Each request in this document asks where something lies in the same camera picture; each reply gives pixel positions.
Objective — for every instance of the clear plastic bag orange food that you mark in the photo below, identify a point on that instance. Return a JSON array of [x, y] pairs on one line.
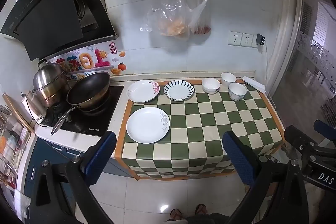
[[173, 22]]

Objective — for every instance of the person's right foot in sandal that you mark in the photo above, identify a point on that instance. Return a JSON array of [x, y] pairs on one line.
[[200, 209]]

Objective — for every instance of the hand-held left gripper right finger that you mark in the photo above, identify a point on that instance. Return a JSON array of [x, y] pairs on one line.
[[236, 158]]

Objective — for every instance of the white plate with grey flower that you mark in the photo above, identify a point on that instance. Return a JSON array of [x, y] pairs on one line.
[[147, 125]]

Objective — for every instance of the white wall socket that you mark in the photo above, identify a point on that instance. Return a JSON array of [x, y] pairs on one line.
[[247, 39], [234, 38]]

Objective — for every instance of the wooden cutting board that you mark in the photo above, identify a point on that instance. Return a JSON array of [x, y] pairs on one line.
[[18, 113]]

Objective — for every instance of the plain white bowl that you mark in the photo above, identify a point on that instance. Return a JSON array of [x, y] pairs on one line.
[[228, 79]]

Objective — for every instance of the colourful wall stickers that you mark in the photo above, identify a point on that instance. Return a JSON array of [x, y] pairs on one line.
[[86, 61]]

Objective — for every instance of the person's left foot in sandal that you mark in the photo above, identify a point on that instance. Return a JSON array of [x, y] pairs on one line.
[[176, 214]]

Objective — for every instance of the green checkered table mat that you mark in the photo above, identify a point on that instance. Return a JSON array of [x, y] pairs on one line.
[[199, 129]]

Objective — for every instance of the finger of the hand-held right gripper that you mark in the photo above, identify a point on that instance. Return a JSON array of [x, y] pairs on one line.
[[325, 129], [299, 138]]

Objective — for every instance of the stainless steel steamer pot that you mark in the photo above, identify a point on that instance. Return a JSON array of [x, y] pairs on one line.
[[50, 82]]

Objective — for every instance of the white bowl with floral print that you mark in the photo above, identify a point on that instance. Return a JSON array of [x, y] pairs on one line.
[[210, 86]]

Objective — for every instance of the clear plastic bag red food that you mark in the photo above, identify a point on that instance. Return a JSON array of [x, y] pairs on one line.
[[200, 22]]

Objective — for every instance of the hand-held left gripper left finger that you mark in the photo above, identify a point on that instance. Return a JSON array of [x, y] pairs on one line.
[[101, 158]]

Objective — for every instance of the blue kitchen cabinet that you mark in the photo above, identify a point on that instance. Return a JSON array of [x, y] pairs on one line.
[[44, 153]]

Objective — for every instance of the frosted glass door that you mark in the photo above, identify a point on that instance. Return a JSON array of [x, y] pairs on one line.
[[307, 61]]

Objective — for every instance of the black charger plug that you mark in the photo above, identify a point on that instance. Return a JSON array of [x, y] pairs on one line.
[[260, 39]]

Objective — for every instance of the cluttered side shelf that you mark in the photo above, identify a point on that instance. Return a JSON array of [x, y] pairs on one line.
[[11, 145]]

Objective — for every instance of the white bowl with blue print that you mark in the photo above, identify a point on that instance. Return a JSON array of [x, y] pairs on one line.
[[237, 92]]

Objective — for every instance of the black range hood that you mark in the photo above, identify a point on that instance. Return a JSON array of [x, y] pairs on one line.
[[52, 16]]

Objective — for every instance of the white plate with blue leaves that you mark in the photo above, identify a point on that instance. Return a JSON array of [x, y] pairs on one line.
[[179, 91]]

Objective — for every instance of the white plate with pink flowers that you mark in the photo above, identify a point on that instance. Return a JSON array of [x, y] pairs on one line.
[[141, 91]]

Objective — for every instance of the person's foot in sandal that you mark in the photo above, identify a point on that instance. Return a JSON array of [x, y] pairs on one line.
[[200, 209], [176, 214]]

